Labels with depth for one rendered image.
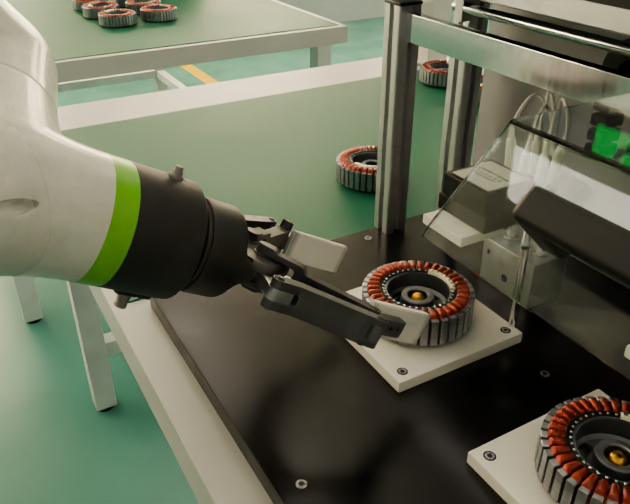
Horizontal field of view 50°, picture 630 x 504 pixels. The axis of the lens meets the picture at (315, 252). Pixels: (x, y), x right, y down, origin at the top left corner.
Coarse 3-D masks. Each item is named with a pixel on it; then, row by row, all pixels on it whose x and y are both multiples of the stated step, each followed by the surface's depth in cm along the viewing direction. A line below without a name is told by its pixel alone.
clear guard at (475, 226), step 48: (624, 96) 40; (528, 144) 35; (576, 144) 34; (624, 144) 34; (480, 192) 36; (576, 192) 32; (624, 192) 31; (432, 240) 37; (480, 240) 35; (528, 240) 33; (528, 288) 32; (576, 288) 30; (624, 288) 29; (576, 336) 29; (624, 336) 28
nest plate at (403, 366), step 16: (480, 304) 71; (480, 320) 69; (496, 320) 69; (464, 336) 66; (480, 336) 66; (496, 336) 66; (512, 336) 66; (368, 352) 64; (384, 352) 64; (400, 352) 64; (416, 352) 64; (432, 352) 64; (448, 352) 64; (464, 352) 64; (480, 352) 65; (384, 368) 62; (400, 368) 62; (416, 368) 62; (432, 368) 62; (448, 368) 63; (400, 384) 60; (416, 384) 62
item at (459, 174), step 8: (464, 168) 67; (448, 176) 66; (456, 176) 65; (464, 176) 65; (448, 184) 66; (456, 184) 65; (440, 192) 68; (448, 192) 67; (440, 200) 68; (424, 216) 67; (432, 216) 67
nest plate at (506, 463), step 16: (544, 416) 57; (512, 432) 55; (528, 432) 55; (480, 448) 54; (496, 448) 54; (512, 448) 54; (528, 448) 54; (480, 464) 52; (496, 464) 52; (512, 464) 52; (528, 464) 52; (496, 480) 51; (512, 480) 51; (528, 480) 51; (512, 496) 50; (528, 496) 50; (544, 496) 50
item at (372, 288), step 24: (408, 264) 71; (432, 264) 72; (384, 288) 67; (408, 288) 69; (432, 288) 70; (456, 288) 67; (432, 312) 63; (456, 312) 64; (432, 336) 64; (456, 336) 65
